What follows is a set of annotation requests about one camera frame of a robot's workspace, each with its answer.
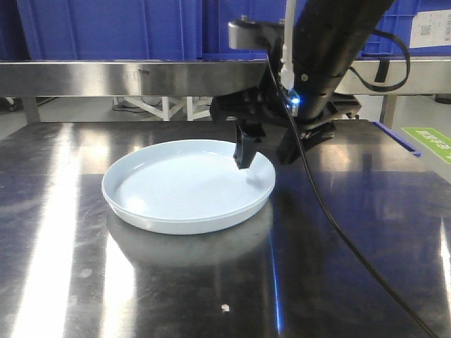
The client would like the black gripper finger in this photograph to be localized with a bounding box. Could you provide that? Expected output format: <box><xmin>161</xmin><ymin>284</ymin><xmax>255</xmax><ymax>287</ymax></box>
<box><xmin>276</xmin><ymin>122</ymin><xmax>335</xmax><ymax>165</ymax></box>
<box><xmin>233</xmin><ymin>120</ymin><xmax>265</xmax><ymax>170</ymax></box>

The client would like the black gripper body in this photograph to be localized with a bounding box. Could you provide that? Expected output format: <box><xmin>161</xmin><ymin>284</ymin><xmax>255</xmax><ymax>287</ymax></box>
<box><xmin>210</xmin><ymin>37</ymin><xmax>362</xmax><ymax>131</ymax></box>

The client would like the light blue plate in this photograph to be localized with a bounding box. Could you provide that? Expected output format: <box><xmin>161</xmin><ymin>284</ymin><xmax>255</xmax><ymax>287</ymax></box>
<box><xmin>101</xmin><ymin>139</ymin><xmax>276</xmax><ymax>230</ymax></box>
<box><xmin>102</xmin><ymin>180</ymin><xmax>275</xmax><ymax>235</ymax></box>

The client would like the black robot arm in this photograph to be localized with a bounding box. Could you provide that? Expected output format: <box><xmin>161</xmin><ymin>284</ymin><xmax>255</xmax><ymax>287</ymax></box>
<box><xmin>210</xmin><ymin>1</ymin><xmax>391</xmax><ymax>169</ymax></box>

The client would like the blue plastic bin middle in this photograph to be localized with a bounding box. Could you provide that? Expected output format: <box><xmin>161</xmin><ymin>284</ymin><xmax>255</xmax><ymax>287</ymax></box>
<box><xmin>201</xmin><ymin>0</ymin><xmax>366</xmax><ymax>61</ymax></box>

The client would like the blue plastic bin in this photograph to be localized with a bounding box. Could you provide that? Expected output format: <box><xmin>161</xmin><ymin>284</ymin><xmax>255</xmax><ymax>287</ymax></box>
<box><xmin>357</xmin><ymin>0</ymin><xmax>451</xmax><ymax>57</ymax></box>
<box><xmin>17</xmin><ymin>1</ymin><xmax>202</xmax><ymax>61</ymax></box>
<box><xmin>201</xmin><ymin>0</ymin><xmax>366</xmax><ymax>61</ymax></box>

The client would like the blue table edge strip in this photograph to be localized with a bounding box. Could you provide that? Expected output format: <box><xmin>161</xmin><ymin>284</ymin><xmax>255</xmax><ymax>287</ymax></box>
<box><xmin>372</xmin><ymin>121</ymin><xmax>421</xmax><ymax>158</ymax></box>

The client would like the black tape strip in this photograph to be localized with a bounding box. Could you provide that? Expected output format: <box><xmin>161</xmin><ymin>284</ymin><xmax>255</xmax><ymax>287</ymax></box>
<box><xmin>374</xmin><ymin>60</ymin><xmax>390</xmax><ymax>83</ymax></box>

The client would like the blue plastic bin right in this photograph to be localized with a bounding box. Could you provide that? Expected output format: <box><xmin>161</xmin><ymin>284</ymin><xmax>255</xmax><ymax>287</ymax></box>
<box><xmin>357</xmin><ymin>0</ymin><xmax>451</xmax><ymax>57</ymax></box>

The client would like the green floor sign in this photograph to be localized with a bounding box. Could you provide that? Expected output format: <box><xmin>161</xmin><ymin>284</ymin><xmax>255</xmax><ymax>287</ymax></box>
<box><xmin>402</xmin><ymin>127</ymin><xmax>451</xmax><ymax>164</ymax></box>

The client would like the white paper label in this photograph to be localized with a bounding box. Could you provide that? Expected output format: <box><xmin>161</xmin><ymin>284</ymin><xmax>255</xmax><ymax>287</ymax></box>
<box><xmin>409</xmin><ymin>9</ymin><xmax>451</xmax><ymax>48</ymax></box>

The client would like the blue plastic bin left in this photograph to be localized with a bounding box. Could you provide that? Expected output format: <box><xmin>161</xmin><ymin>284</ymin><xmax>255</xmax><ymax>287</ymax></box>
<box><xmin>17</xmin><ymin>1</ymin><xmax>202</xmax><ymax>61</ymax></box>

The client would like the white cable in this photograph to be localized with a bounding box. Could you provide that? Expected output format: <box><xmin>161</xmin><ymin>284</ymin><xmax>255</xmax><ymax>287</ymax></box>
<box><xmin>280</xmin><ymin>0</ymin><xmax>296</xmax><ymax>89</ymax></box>

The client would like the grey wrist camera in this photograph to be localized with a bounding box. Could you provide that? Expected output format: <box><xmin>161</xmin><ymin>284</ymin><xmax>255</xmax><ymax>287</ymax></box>
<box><xmin>228</xmin><ymin>18</ymin><xmax>284</xmax><ymax>51</ymax></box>

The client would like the black cable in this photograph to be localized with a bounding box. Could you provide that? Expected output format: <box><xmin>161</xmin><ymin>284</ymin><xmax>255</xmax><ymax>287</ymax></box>
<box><xmin>264</xmin><ymin>30</ymin><xmax>440</xmax><ymax>338</ymax></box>

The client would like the white metal frame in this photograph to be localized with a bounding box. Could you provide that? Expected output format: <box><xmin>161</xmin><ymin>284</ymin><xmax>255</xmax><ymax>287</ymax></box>
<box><xmin>112</xmin><ymin>96</ymin><xmax>212</xmax><ymax>121</ymax></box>

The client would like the steel shelf post right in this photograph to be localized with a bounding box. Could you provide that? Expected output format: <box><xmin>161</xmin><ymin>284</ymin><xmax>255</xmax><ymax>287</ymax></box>
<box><xmin>379</xmin><ymin>95</ymin><xmax>397</xmax><ymax>128</ymax></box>

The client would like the steel shelf post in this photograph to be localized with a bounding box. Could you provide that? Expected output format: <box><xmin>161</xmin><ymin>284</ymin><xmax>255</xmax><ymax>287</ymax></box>
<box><xmin>379</xmin><ymin>95</ymin><xmax>397</xmax><ymax>128</ymax></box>
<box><xmin>21</xmin><ymin>96</ymin><xmax>41</xmax><ymax>125</ymax></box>

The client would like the stainless steel shelf rail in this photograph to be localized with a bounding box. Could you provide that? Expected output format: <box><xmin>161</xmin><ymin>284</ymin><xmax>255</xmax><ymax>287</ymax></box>
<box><xmin>1</xmin><ymin>56</ymin><xmax>450</xmax><ymax>97</ymax></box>

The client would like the steel shelf post left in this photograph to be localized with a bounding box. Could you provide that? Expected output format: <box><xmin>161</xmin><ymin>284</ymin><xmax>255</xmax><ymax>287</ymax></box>
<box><xmin>21</xmin><ymin>96</ymin><xmax>41</xmax><ymax>125</ymax></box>

